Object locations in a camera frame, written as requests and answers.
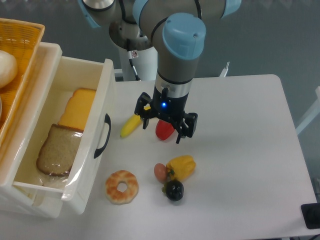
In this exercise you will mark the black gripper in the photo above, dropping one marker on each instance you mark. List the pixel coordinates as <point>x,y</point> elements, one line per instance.
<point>167,109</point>

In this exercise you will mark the brown egg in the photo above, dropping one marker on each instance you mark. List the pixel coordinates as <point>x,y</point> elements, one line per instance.
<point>160,172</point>

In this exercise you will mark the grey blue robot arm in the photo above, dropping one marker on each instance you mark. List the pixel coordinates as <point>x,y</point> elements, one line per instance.
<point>175,28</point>

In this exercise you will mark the red tomato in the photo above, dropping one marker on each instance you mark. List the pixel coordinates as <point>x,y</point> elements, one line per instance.
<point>164,130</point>

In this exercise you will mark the yellow banana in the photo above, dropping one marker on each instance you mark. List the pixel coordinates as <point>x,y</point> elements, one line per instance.
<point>130,125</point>

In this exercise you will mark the yellow bell pepper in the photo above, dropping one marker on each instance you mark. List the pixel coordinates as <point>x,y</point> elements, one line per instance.
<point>181,167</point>

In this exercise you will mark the dark purple mangosteen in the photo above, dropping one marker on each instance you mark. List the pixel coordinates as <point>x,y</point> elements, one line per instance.
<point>174,190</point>

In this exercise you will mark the yellow cake slice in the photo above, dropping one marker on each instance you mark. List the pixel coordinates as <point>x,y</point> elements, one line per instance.
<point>77,109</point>

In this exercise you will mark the glazed bagel donut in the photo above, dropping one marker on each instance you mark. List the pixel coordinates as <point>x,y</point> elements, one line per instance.
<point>121,187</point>

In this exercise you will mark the white plastic drawer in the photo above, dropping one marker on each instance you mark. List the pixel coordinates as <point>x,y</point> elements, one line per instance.
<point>70,193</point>

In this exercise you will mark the brown bread slice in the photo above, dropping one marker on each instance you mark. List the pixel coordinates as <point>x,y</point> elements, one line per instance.
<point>58,152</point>

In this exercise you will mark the orange woven basket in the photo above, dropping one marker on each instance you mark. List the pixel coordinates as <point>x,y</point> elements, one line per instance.
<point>20,39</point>

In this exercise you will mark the white bun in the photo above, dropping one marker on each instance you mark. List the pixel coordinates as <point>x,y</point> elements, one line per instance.
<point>8,68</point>

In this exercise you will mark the black device at edge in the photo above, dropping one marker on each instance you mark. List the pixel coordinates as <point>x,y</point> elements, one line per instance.
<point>311,215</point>

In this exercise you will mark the black drawer handle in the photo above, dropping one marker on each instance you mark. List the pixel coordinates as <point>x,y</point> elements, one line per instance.
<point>104,136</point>

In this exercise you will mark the white frame at right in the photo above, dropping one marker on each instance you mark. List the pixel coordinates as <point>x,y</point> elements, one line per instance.
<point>312,112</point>

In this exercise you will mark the white drawer cabinet frame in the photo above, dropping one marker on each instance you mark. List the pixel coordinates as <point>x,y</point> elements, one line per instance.
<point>18,136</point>

